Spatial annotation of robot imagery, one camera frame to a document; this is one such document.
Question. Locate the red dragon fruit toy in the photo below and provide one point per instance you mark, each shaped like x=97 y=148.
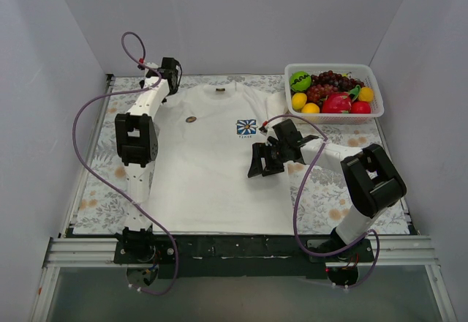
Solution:
x=337 y=103

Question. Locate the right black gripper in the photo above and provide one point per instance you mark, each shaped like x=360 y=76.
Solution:
x=267 y=157

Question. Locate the aluminium frame rail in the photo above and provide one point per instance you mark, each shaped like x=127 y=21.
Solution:
x=99 y=252

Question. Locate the orange yellow fruit toy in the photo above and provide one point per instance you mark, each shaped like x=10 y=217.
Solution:
x=310 y=108

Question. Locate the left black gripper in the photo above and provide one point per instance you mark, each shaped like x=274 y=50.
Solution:
x=172 y=75

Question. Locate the white plastic fruit basket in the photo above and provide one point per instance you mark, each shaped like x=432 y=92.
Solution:
x=359 y=71

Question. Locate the yellow fruit toy right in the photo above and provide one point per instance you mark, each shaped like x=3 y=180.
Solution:
x=366 y=94

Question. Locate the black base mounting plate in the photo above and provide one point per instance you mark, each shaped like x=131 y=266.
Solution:
x=190 y=256

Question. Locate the white daisy print t-shirt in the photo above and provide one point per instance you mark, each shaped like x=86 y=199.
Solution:
x=200 y=181

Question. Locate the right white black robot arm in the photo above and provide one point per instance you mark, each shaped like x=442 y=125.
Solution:
x=372 y=180

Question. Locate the red apple toy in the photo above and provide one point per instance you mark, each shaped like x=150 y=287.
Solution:
x=360 y=107

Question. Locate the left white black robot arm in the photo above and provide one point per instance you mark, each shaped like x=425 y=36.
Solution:
x=137 y=146

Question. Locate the floral patterned table mat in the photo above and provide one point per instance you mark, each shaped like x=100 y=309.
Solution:
x=325 y=200

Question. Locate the green toy ball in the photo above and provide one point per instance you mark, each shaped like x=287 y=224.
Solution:
x=300 y=81

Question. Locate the yellow lemon toy left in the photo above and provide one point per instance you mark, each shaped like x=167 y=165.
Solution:
x=298 y=100

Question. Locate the dark red grape bunch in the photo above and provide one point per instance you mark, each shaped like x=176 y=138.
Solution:
x=328 y=82

